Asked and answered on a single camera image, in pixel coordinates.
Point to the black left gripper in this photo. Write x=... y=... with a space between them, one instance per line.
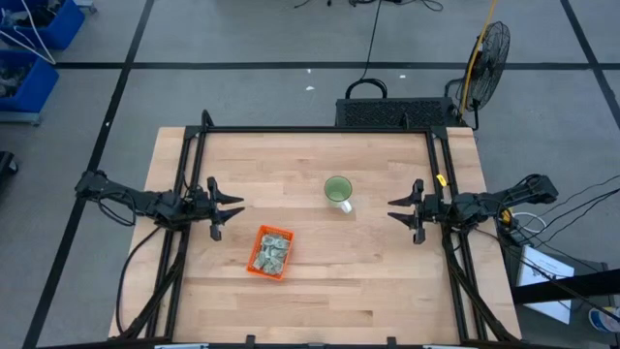
x=198 y=207

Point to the black floor fan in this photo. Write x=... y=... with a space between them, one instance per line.
x=489 y=63

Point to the black perforated computer case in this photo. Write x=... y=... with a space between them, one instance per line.
x=394 y=112

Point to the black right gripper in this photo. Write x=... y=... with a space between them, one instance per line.
x=436 y=208

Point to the black floor object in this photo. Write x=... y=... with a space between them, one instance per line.
x=7 y=162

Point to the black flat bar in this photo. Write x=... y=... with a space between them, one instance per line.
x=571 y=286

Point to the grey cart platform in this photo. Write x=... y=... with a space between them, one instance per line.
x=19 y=118

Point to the round tape roll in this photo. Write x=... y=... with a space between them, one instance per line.
x=605 y=320

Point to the blue storage bin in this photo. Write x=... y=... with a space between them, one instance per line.
x=68 y=26
x=41 y=92

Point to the green and white mug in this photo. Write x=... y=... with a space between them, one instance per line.
x=338 y=190

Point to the orange plastic basket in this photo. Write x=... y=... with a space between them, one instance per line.
x=256 y=248

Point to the green stevia packet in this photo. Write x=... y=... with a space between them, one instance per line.
x=276 y=241
x=282 y=253
x=268 y=248
x=276 y=267
x=263 y=263

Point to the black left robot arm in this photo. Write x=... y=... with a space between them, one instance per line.
x=145 y=203

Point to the white paper booklet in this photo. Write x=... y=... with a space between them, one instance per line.
x=552 y=312

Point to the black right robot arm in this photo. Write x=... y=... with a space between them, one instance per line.
x=484 y=203

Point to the yellow plug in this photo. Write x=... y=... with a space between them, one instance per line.
x=506 y=214

